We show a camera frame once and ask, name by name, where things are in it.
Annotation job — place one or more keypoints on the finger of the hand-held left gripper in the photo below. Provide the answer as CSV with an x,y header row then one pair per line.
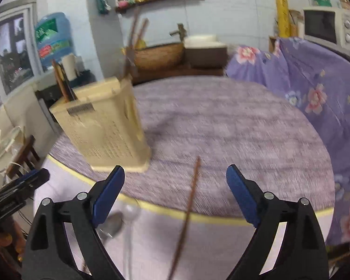
x,y
26,176
35,182

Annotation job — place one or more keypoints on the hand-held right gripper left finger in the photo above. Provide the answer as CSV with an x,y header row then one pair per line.
x,y
109,195

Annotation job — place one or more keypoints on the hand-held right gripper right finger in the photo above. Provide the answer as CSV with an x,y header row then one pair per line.
x,y
242,195

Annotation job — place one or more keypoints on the metal spoon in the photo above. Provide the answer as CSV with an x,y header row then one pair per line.
x,y
131,210

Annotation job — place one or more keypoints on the cream plastic utensil holder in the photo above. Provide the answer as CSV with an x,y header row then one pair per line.
x,y
105,134

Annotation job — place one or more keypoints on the dark wooden stool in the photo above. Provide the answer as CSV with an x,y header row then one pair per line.
x,y
26,157

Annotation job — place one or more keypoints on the paper towel roll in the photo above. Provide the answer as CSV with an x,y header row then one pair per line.
x,y
69,67

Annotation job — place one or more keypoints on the window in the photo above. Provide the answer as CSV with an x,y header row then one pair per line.
x,y
14,49

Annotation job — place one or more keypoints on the purple floral cloth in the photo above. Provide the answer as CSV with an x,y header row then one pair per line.
x,y
309,73

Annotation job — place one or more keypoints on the blue water jug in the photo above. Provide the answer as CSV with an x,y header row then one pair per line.
x,y
54,38

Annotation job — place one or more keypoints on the woven basin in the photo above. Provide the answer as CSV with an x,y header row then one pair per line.
x,y
160,55

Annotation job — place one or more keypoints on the small wooden box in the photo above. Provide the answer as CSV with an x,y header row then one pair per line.
x,y
273,43

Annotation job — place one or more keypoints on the white plastic tub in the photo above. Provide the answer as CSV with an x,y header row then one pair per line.
x,y
204,41

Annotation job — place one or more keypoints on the bronze faucet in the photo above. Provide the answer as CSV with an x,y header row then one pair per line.
x,y
179,33

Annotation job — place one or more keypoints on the white microwave oven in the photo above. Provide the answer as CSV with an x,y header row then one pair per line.
x,y
323,26

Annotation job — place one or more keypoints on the pink ornament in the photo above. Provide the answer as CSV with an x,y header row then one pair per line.
x,y
123,3

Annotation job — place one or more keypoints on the dark green wall packet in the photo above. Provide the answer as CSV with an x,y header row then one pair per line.
x,y
103,3

